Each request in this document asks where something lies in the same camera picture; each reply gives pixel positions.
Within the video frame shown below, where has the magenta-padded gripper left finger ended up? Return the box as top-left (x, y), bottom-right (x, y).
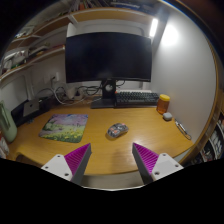
top-left (40, 143), bottom-right (92, 186)

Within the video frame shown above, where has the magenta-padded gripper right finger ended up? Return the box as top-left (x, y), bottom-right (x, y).
top-left (132, 142), bottom-right (185, 185)

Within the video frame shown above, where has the transparent computer mouse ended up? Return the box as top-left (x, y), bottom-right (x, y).
top-left (107, 122), bottom-right (130, 138)

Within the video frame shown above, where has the floral print mouse pad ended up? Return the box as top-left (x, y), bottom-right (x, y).
top-left (38, 113), bottom-right (89, 144)

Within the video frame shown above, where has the dark pen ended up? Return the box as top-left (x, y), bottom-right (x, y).
top-left (174, 119), bottom-right (193, 141)

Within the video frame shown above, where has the small grey earbud case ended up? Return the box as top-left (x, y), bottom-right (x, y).
top-left (162, 112), bottom-right (174, 122)

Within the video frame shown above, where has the side shelf unit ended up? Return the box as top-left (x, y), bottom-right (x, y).
top-left (196, 113), bottom-right (224, 164)

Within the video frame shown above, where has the orange jar with yellow lid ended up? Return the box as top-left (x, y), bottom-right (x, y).
top-left (156, 93), bottom-right (171, 115)

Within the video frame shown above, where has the black desk stand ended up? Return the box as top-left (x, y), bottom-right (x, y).
top-left (10, 96), bottom-right (56, 128)

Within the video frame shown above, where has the silver mini computer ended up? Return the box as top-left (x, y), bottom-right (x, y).
top-left (22, 98), bottom-right (41, 118)

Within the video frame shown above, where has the dark mechanical keyboard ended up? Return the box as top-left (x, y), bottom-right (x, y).
top-left (115, 91), bottom-right (160, 108)

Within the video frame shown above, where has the white power strip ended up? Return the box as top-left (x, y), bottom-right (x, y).
top-left (64, 88), bottom-right (84, 101)

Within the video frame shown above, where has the black computer monitor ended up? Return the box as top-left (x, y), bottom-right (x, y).
top-left (64, 31), bottom-right (153, 110)

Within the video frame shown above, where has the white light bar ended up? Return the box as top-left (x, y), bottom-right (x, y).
top-left (149, 18), bottom-right (160, 38)

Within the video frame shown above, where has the white cable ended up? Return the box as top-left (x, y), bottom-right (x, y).
top-left (53, 87), bottom-right (84, 106)

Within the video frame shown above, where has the white wall socket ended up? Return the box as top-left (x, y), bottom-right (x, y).
top-left (43, 71), bottom-right (60, 84)

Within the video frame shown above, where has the wooden wall shelf unit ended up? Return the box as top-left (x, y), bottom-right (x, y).
top-left (0, 0), bottom-right (161, 81)

